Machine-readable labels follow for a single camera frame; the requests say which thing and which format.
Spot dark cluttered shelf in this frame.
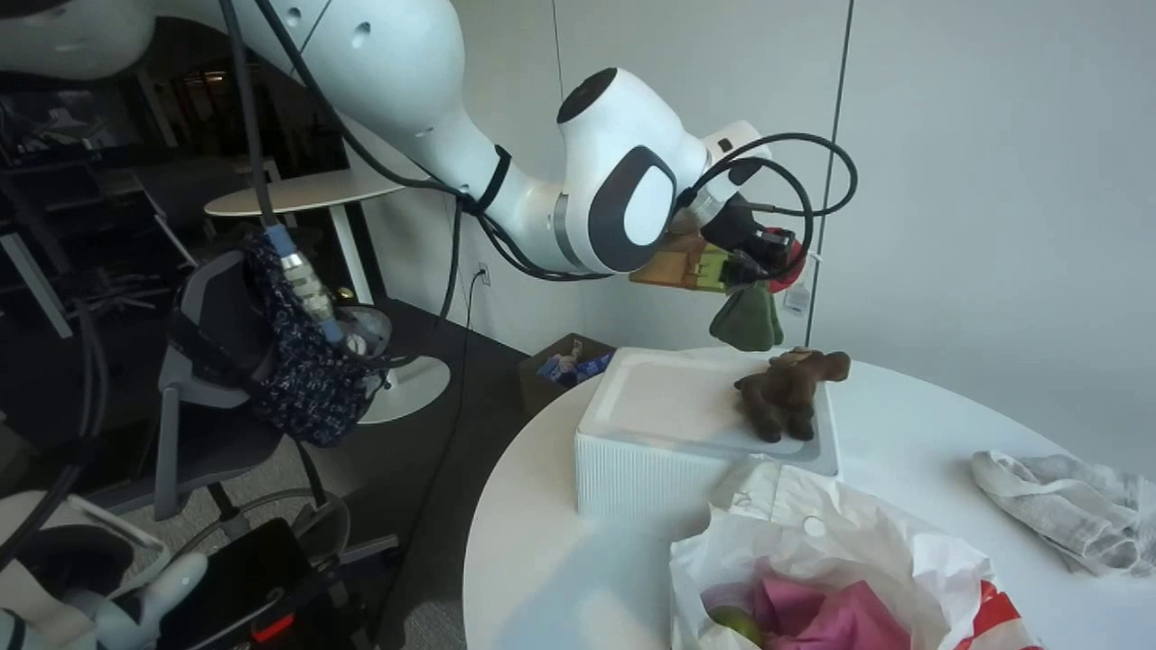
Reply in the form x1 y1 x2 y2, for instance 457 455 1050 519
0 34 286 366

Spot brown plush animal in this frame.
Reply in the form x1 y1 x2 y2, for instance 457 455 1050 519
732 345 852 445

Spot colourful flat box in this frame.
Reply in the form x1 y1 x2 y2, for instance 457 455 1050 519
520 331 619 392

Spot clear wrapped package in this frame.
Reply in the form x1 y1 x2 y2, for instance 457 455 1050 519
965 445 1156 577

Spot round white side table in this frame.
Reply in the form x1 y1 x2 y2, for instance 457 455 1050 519
199 164 457 431

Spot red strawberry toy green leaves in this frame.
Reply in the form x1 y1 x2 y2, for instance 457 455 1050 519
703 246 813 356

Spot grey office chair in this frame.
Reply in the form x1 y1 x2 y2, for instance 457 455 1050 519
145 246 404 523

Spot white foam container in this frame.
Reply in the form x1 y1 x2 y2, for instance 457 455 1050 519
572 345 843 523

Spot black looped camera cable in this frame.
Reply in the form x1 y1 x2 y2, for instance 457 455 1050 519
678 129 860 246

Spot white plastic bag red print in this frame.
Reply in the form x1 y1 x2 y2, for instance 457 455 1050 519
661 464 1042 650

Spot green toy pear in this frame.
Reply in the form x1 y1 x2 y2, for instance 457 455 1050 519
703 604 771 646

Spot white rounded floor device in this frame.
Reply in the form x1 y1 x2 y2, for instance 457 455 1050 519
0 487 210 650

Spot black cable with blue connector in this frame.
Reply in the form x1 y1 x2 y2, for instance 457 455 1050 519
212 0 534 356

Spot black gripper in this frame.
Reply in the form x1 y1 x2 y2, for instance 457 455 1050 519
699 192 805 288

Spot black case with red latch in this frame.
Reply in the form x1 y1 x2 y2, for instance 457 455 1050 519
154 516 354 650

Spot dark floral garment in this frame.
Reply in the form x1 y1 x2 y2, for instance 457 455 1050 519
242 233 382 449

